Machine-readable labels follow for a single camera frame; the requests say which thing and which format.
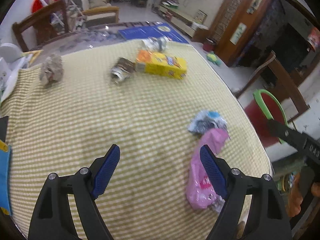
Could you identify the low television cabinet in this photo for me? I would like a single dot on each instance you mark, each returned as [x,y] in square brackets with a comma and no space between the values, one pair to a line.
[180,17]

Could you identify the small framed picture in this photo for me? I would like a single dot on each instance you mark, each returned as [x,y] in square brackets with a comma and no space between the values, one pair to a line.
[201,16]

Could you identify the red paper lantern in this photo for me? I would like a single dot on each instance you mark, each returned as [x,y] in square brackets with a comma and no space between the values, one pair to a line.
[313,38]

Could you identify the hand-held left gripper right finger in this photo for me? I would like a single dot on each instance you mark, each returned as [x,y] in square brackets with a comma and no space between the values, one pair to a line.
[213,173]

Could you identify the red bag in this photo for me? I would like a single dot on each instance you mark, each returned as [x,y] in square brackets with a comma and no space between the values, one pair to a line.
[40,1]

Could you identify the person's right hand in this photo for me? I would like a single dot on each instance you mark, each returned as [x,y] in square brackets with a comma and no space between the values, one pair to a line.
[293,202]

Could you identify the yellow checked tablecloth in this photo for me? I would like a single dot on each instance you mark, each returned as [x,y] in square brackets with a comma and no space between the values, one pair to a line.
[125,120]

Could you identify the yellow orange snack box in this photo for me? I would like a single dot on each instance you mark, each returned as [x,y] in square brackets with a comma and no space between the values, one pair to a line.
[162,65]

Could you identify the paper ball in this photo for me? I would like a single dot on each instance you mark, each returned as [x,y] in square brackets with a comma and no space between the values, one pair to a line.
[51,71]

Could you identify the green bin with red liner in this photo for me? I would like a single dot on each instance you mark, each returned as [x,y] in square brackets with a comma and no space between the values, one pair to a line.
[257,115]

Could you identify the wooden sofa with cushions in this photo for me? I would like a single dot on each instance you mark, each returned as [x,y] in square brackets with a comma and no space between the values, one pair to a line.
[100,12]

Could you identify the pink plastic wrapper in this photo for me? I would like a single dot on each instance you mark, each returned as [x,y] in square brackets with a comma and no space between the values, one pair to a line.
[200,165]

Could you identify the green plush toy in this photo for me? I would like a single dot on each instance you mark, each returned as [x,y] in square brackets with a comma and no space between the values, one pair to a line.
[213,58]

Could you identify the small red floor bin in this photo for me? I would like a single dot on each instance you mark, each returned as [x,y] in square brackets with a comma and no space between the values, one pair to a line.
[208,45]

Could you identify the white rack with books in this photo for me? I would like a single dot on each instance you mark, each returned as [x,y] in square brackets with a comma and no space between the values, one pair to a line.
[75,12]

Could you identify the green round toy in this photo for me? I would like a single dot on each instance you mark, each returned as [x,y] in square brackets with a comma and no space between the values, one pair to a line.
[287,181]

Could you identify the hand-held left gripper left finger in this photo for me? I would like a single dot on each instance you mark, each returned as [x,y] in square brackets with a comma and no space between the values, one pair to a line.
[106,172]

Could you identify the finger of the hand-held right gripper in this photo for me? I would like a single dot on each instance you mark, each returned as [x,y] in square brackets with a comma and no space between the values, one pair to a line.
[283,132]

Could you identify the silver blue wrapper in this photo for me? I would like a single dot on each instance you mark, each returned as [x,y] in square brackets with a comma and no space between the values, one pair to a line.
[207,121]

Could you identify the black flat device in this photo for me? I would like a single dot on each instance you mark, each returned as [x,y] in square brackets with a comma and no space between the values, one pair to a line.
[3,127]

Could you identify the blue book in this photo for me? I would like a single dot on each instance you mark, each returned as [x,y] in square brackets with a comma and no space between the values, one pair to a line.
[150,33]

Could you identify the dark brown wrapper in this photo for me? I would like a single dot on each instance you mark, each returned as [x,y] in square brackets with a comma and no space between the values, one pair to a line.
[122,70]

